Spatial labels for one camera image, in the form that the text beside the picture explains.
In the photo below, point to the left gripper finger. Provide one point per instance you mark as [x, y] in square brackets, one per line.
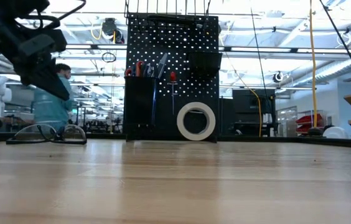
[51, 84]

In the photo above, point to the grey spirit level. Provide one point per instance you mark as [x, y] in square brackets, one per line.
[162, 65]

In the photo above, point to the black pegboard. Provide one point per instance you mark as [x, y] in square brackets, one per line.
[178, 93]

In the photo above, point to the white tape roll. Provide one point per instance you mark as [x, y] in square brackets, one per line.
[180, 121]

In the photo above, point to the person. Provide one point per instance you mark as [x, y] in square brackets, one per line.
[54, 102]

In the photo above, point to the clear safety glasses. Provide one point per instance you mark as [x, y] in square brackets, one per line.
[46, 135]

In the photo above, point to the tall black pegboard bin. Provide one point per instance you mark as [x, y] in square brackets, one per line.
[139, 102]

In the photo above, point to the black cabinet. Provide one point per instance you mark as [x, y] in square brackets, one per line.
[247, 105]

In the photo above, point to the white rounded object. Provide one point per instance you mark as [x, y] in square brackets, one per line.
[335, 132]

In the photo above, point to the black aluminium table frame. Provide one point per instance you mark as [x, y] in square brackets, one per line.
[256, 139]

